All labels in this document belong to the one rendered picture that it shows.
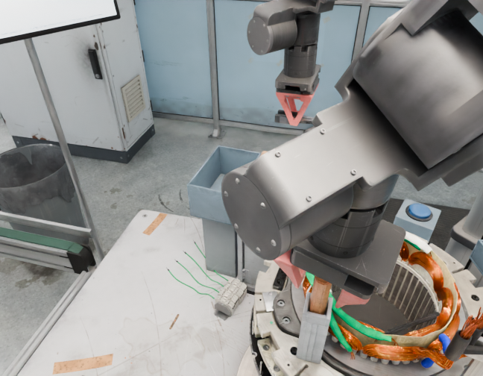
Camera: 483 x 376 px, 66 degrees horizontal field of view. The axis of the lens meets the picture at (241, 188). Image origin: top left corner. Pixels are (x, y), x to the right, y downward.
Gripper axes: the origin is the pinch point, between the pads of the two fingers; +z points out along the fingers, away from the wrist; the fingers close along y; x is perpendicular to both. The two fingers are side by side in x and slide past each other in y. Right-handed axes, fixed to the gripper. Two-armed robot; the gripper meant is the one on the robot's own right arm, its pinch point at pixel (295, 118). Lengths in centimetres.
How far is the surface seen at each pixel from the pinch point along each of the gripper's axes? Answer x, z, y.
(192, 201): -18.2, 15.7, 12.6
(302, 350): 10.7, 6.8, 42.9
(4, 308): -132, 116, 4
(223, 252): -13.1, 32.0, 10.4
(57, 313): -52, 48, 29
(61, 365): -36, 40, 43
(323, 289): 11.7, -3.9, 42.3
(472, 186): 91, 121, -172
